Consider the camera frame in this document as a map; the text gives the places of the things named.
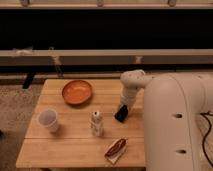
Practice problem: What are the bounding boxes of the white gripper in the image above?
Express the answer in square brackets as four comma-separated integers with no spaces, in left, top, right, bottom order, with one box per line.
[119,87,137,111]

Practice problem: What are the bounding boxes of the black bottle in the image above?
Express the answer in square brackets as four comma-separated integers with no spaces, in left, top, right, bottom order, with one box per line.
[115,105,128,122]

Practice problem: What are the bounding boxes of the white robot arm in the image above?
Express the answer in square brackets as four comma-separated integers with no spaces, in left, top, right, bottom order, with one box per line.
[120,70,213,171]

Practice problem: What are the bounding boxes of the small white bottle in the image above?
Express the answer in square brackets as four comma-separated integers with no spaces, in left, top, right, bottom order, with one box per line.
[90,111,104,137]

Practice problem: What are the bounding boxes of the orange bowl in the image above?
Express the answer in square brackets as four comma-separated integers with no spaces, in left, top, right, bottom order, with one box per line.
[62,80,92,105]

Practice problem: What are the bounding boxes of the snack bar in wrapper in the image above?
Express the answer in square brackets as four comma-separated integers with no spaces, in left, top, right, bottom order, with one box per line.
[104,138,127,164]

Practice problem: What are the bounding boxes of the white plastic cup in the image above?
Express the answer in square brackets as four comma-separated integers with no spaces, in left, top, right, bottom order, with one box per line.
[37,109,59,133]

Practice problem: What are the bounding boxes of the wooden rail bench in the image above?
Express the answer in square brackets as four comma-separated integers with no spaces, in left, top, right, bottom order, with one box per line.
[0,49,213,66]

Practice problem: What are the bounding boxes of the black cable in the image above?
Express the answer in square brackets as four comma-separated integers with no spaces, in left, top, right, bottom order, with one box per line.
[199,111,213,168]

